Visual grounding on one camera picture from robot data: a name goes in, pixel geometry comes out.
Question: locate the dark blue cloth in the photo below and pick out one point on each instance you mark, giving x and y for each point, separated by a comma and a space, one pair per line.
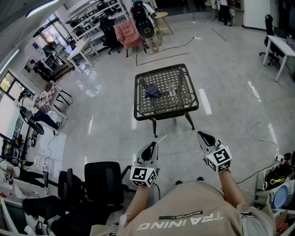
152, 91

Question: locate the person's left forearm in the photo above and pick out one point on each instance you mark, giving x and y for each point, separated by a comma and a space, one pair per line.
136, 202

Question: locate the person's beige shirt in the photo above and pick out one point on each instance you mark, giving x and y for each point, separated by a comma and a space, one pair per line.
191, 212

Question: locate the checkered cloth table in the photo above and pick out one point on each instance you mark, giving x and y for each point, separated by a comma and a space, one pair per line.
51, 94

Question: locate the person's right forearm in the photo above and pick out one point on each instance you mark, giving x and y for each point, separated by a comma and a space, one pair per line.
231, 187

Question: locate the black and white robot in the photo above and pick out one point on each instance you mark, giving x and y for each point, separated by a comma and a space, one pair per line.
144, 25

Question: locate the black round stand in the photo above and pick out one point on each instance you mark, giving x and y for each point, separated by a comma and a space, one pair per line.
34, 125

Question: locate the round wooden stool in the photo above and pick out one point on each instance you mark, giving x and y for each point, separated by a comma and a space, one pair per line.
162, 16

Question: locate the black bag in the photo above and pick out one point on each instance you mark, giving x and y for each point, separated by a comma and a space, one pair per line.
280, 171

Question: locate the black office chair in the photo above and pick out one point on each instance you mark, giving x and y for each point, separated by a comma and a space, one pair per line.
269, 30
110, 34
69, 186
102, 182

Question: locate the white storage shelving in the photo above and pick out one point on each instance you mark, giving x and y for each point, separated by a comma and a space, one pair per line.
92, 16

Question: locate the white desk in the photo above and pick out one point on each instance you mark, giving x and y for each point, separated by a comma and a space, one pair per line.
280, 45
79, 48

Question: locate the pink padded chair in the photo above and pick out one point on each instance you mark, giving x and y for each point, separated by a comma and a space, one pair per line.
128, 34

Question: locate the yellow plastic tool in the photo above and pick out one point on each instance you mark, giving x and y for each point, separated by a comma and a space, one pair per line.
276, 180

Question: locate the black lattice metal table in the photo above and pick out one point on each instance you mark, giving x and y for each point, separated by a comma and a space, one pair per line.
161, 108

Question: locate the white power strip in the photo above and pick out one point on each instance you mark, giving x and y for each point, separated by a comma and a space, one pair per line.
280, 157

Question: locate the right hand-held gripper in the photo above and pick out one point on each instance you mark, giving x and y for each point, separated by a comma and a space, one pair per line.
217, 159

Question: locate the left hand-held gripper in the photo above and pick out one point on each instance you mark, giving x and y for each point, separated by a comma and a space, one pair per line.
145, 161

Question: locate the blue plate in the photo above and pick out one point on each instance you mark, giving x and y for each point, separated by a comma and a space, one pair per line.
281, 197

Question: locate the person's black shoe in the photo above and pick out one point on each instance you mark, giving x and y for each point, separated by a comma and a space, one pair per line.
200, 178
179, 182

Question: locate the clear glass cup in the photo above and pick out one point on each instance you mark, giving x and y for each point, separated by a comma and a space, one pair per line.
172, 90

